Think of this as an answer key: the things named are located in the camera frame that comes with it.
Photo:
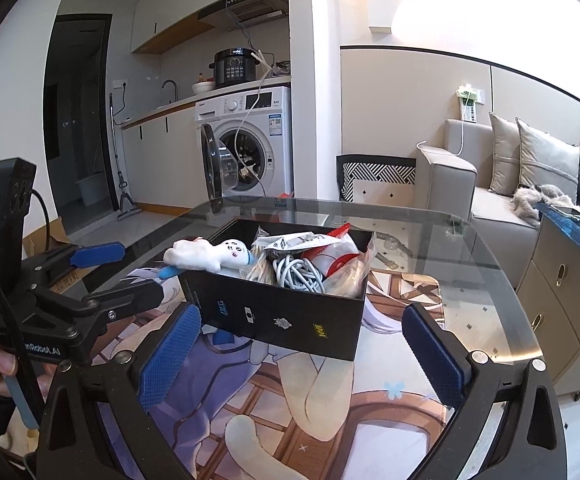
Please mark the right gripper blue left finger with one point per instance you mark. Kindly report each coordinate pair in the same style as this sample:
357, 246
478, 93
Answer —
161, 355

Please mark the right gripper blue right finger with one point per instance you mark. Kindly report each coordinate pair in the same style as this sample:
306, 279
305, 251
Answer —
440, 354

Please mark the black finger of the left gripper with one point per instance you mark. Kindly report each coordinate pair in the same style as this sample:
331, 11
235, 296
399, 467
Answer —
127, 300

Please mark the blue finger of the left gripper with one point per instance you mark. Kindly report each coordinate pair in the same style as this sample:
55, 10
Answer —
88, 257

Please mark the white blue plush toy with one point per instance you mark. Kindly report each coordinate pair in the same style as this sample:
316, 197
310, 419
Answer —
202, 255

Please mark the red white snack packet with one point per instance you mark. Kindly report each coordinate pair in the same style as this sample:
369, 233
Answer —
328, 259

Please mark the clear printed plastic bag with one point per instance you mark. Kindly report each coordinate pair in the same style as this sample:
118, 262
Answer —
295, 242

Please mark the floor mop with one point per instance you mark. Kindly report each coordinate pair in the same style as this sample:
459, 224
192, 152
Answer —
127, 206

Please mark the brown cardboard box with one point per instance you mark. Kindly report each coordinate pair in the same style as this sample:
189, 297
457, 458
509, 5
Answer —
46, 253

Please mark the beige drawer cabinet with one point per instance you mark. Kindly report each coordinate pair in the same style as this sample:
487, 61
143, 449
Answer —
550, 296

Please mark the black cardboard box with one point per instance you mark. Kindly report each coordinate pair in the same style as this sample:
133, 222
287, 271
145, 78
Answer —
320, 324

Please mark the white washing machine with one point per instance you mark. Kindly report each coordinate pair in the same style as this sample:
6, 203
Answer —
246, 143

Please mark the kitchen faucet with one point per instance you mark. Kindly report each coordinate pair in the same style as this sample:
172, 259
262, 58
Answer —
169, 91

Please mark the grey furry cloth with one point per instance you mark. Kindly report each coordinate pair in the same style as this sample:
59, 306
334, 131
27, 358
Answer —
526, 198

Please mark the white bowl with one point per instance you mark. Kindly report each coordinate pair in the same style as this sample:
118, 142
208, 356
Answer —
204, 86

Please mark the blue tray on cabinet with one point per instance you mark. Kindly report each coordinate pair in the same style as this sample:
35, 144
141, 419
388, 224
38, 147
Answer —
568, 225

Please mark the black patterned chair back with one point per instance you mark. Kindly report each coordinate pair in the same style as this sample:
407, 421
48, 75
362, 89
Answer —
376, 179

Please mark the beige cushion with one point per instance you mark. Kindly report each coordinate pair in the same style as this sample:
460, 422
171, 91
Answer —
506, 156

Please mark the black pressure cooker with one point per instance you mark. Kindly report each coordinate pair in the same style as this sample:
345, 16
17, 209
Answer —
234, 66

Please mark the grey cushion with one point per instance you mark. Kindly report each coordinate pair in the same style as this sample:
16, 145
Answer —
545, 159

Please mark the grey range hood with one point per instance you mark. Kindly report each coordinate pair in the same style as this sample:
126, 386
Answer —
234, 14

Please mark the white wall power strip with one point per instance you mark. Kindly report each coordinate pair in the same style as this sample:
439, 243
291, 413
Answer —
468, 98

